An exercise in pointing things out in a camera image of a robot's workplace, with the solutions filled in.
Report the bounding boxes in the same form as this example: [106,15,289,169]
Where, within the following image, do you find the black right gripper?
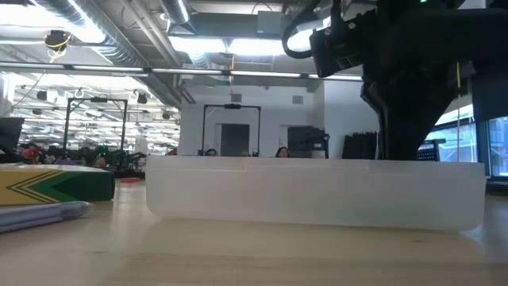
[359,39,475,160]

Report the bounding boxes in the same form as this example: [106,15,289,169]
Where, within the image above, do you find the translucent white plastic box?
[144,154,487,232]

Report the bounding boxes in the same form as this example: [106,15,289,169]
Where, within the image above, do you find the yellow green crayon box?
[0,163,116,207]

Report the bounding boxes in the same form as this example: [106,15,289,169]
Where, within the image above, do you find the lavender grey marker pen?
[0,200,94,234]

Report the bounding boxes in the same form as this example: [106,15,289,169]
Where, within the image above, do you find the black perforated cart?
[416,138,446,162]

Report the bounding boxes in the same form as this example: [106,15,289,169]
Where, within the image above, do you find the black stacked panels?
[341,130,384,160]

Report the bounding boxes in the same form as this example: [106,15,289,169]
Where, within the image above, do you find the black printer cabinet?
[287,126,330,159]

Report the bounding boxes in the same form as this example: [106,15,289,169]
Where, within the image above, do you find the dark grey door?
[220,123,251,157]

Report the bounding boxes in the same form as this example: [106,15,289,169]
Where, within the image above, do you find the grey ceiling box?
[256,10,283,35]

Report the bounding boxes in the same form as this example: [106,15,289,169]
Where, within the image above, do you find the black-edged distant table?
[113,169,148,180]

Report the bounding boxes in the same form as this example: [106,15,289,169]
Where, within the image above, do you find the long linear ceiling light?
[0,62,364,83]

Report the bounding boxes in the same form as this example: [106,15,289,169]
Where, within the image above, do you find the dark computer monitor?
[0,117,25,150]

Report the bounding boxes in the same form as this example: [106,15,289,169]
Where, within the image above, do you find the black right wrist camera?
[308,10,379,79]

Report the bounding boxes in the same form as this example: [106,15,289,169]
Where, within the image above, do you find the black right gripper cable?
[280,0,342,60]

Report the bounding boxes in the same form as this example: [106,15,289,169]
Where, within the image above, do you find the black metal frame stand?
[202,103,262,157]
[63,96,129,160]

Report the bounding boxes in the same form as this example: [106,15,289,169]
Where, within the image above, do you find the black yellow cable reel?
[43,29,72,52]

